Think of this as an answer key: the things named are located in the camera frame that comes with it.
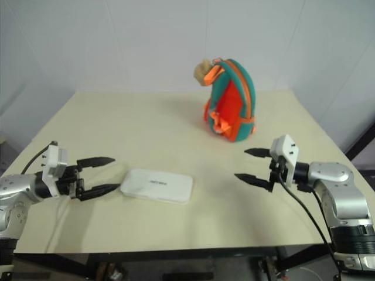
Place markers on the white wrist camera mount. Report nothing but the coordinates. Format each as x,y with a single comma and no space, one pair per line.
54,159
285,147

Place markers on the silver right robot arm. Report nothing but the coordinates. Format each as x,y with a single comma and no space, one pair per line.
337,187

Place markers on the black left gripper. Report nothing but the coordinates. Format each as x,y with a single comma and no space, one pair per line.
68,183

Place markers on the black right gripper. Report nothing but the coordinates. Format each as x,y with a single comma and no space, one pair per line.
278,171

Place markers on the green and orange backpack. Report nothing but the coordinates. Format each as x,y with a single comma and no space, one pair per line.
234,102

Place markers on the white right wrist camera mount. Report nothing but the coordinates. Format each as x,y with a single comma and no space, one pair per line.
285,147

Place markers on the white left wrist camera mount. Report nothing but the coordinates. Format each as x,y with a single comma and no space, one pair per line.
54,159

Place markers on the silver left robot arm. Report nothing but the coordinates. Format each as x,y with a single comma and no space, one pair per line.
17,187

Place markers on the black metal table frame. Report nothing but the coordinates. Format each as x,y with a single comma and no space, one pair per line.
175,254

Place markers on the black slanted pole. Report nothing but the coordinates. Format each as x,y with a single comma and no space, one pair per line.
361,140

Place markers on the beige plush toy pendant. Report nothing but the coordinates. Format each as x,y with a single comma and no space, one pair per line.
201,71

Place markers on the white case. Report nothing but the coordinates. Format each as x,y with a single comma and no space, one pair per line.
158,185

